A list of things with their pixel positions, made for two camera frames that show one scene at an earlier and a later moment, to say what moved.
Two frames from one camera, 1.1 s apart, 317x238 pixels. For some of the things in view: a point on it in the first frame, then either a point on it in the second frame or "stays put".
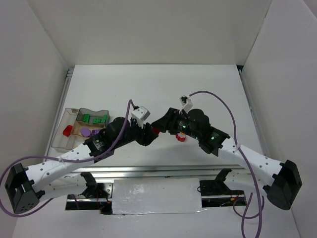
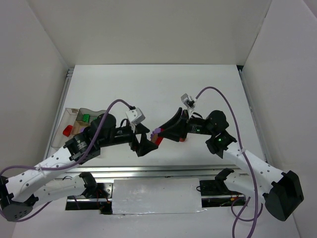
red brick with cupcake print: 155,130 to 158,140
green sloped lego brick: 86,118 stays put
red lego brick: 67,131 stays put
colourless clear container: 63,142 stays put
